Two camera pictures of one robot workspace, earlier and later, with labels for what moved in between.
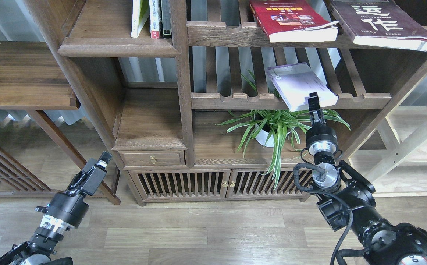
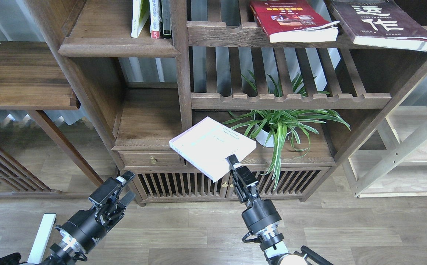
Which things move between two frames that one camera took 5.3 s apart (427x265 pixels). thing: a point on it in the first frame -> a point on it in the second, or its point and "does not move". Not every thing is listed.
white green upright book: [141, 11] does not move
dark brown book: [382, 23] does not move
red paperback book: [294, 21] does not move
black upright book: [166, 14] does not move
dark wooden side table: [21, 76] does not move
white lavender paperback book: [294, 82] -> [206, 145]
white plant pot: [262, 136] does not move
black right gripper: [321, 140] -> [261, 214]
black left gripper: [69, 207] -> [87, 228]
